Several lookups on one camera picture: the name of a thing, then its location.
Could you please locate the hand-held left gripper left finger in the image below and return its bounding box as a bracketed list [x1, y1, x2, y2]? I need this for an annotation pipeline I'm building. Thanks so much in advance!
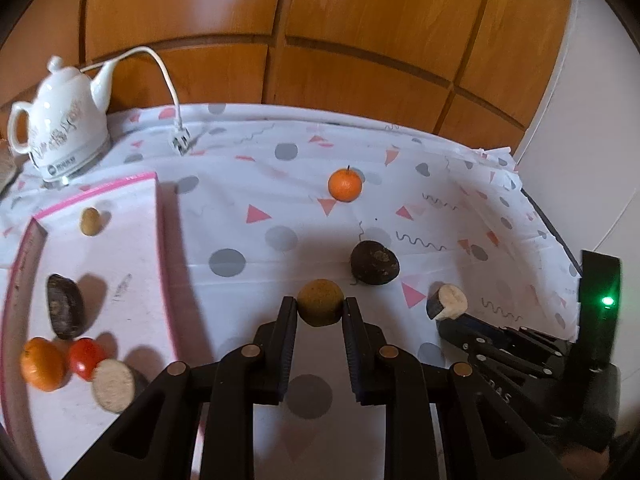
[102, 296, 299, 480]

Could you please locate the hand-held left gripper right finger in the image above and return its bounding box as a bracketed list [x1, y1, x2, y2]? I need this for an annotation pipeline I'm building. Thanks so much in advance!
[341, 297, 571, 480]

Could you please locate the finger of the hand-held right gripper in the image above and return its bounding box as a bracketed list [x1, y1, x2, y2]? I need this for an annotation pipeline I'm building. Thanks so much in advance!
[459, 311, 576, 358]
[436, 319, 556, 380]

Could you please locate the white floral ceramic kettle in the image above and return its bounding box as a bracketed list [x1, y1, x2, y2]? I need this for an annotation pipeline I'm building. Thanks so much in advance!
[9, 56, 117, 171]

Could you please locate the white power cord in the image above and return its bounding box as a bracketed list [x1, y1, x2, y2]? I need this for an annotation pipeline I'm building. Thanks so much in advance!
[80, 46, 193, 156]

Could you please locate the electric kettle base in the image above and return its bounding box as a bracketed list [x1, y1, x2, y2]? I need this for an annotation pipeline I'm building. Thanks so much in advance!
[32, 140, 111, 186]

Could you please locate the silver embossed tissue box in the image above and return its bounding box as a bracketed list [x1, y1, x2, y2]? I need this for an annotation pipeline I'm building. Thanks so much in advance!
[0, 142, 21, 193]

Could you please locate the round yellow-brown fruit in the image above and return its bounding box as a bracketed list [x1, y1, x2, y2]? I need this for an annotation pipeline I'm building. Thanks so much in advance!
[297, 279, 345, 327]

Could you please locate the dark round fruit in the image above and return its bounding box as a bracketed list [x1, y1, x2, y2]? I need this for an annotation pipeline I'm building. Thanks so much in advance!
[350, 241, 401, 287]

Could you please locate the small orange with stem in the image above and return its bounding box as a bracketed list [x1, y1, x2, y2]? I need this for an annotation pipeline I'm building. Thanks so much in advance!
[328, 165, 363, 202]

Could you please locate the red tomato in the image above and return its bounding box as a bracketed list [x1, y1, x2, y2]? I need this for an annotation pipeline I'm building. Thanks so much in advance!
[68, 338, 107, 382]

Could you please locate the small yellow fruit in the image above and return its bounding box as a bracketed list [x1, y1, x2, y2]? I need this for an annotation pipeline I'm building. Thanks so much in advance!
[80, 207, 101, 237]

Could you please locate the patterned white tablecloth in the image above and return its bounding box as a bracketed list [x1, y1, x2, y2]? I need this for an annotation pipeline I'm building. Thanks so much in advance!
[0, 102, 583, 480]

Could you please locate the large orange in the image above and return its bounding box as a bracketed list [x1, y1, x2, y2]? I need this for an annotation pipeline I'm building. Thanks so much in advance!
[21, 337, 67, 392]

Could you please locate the pink shallow tray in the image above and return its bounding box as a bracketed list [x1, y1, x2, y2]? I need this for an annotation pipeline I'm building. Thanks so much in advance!
[0, 171, 183, 480]

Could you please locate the large dark purple fruit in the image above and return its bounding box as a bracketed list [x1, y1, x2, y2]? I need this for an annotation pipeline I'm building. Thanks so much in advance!
[47, 274, 86, 340]

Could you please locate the cut pale fruit piece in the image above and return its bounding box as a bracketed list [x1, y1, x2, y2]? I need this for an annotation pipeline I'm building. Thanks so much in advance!
[91, 358, 136, 414]
[426, 283, 469, 321]

